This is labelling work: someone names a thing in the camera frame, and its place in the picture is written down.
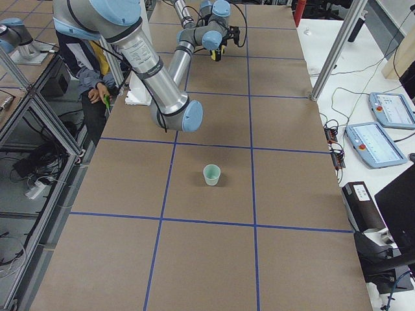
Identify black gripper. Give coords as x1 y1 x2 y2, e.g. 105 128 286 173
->
212 35 228 62

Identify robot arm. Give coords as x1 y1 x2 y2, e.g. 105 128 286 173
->
171 0 212 29
53 1 231 132

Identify green plastic cup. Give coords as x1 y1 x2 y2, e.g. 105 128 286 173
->
203 164 221 186

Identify red cylinder bottle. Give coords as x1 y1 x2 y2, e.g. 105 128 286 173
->
294 0 307 27

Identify green scissors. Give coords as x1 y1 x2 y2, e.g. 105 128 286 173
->
103 95 110 111

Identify seated person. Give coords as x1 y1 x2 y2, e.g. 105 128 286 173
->
56 32 116 145

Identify near blue teach pendant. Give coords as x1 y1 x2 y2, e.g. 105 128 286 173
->
346 122 408 168

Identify blue teach pendant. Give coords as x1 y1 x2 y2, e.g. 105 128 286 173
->
346 122 408 168
369 92 414 130

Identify far blue teach pendant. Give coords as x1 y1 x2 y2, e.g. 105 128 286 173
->
369 92 414 130

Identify black power box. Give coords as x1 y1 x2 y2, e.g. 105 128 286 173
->
342 181 386 233

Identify black monitor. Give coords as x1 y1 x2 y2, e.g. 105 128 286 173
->
375 165 414 253

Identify aluminium frame post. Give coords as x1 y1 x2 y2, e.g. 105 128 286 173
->
309 0 368 102

